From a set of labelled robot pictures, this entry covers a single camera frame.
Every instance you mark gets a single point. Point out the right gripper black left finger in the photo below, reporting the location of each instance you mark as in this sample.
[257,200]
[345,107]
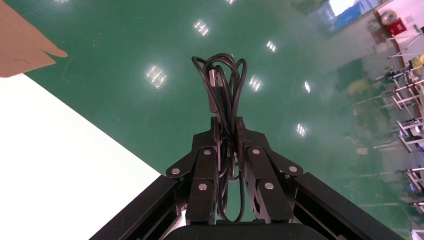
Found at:
[203,172]

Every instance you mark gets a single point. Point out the red wall cabinet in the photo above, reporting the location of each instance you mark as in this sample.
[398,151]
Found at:
[396,27]

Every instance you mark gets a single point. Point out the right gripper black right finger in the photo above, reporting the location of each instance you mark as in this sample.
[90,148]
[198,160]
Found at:
[261,172]

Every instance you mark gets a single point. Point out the open brown cardboard storage box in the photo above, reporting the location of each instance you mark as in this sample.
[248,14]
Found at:
[20,46]

